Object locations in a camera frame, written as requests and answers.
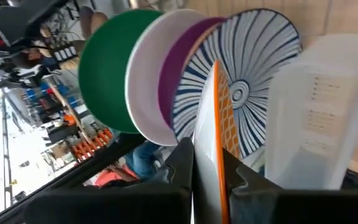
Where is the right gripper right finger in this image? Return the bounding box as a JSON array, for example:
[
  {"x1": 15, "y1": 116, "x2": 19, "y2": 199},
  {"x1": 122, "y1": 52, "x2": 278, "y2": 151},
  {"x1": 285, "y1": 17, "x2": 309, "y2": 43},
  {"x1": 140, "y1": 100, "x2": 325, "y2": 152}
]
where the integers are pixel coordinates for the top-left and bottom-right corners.
[{"x1": 221, "y1": 148, "x2": 282, "y2": 224}]

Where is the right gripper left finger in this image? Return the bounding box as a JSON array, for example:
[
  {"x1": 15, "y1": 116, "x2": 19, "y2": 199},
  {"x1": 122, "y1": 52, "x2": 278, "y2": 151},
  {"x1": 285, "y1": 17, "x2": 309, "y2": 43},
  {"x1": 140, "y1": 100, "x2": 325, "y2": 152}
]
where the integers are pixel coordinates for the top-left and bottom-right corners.
[{"x1": 149, "y1": 137, "x2": 196, "y2": 224}]

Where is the orange patterned plate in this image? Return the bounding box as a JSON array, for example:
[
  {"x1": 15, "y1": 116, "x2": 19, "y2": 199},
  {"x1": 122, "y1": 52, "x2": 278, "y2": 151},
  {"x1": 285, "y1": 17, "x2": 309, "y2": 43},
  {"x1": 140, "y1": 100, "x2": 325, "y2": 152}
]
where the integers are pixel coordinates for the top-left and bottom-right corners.
[{"x1": 192, "y1": 59, "x2": 241, "y2": 224}]

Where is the plain white plate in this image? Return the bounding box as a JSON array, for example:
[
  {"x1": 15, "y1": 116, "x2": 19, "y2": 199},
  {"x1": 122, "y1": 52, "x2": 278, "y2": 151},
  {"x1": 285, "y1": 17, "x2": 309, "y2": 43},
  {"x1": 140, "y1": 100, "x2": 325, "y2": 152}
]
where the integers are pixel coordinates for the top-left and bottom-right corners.
[{"x1": 124, "y1": 8, "x2": 206, "y2": 147}]

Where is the purple plate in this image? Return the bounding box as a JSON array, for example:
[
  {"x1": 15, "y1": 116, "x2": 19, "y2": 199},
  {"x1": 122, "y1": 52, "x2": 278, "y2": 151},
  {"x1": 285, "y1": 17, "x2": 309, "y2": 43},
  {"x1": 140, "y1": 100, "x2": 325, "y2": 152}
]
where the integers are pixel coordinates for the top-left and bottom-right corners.
[{"x1": 157, "y1": 16, "x2": 227, "y2": 129}]

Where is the blue striped white plate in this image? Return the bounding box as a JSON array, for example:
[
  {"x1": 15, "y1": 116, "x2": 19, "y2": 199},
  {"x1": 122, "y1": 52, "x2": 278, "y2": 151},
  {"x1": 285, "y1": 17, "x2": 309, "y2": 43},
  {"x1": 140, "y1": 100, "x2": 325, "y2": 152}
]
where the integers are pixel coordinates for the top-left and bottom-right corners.
[{"x1": 170, "y1": 8, "x2": 303, "y2": 160}]

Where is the dark green plate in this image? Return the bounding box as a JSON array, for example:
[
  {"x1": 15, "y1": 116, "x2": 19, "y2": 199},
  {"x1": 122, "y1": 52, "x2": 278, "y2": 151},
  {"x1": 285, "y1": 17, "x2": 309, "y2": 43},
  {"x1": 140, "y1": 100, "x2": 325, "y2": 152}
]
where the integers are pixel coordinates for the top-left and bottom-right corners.
[{"x1": 78, "y1": 9, "x2": 165, "y2": 134}]

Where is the person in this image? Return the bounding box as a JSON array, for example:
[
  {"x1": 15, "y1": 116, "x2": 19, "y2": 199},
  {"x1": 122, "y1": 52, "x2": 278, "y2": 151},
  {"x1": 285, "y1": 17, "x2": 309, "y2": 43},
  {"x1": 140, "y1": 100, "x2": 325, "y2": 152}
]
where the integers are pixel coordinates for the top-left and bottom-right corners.
[
  {"x1": 9, "y1": 46, "x2": 60, "y2": 78},
  {"x1": 93, "y1": 139, "x2": 171, "y2": 189}
]

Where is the translucent plastic utensil holder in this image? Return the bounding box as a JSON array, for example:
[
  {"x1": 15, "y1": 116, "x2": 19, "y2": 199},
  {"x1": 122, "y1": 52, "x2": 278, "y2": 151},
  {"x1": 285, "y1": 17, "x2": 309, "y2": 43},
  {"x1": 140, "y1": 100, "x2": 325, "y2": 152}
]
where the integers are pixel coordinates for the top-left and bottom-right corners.
[{"x1": 264, "y1": 33, "x2": 358, "y2": 191}]

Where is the row of orange items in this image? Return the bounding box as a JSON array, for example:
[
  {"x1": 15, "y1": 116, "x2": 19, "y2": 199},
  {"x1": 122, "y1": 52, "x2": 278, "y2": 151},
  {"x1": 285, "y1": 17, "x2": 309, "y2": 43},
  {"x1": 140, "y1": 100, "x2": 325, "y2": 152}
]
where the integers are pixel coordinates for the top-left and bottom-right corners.
[{"x1": 71, "y1": 126, "x2": 115, "y2": 162}]

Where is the grey stand pole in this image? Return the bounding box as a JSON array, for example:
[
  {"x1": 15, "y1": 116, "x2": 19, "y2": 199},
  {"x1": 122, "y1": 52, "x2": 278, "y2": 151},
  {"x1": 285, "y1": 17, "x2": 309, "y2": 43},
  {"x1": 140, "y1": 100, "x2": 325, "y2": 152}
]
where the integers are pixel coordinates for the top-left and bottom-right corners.
[{"x1": 1, "y1": 93, "x2": 16, "y2": 210}]

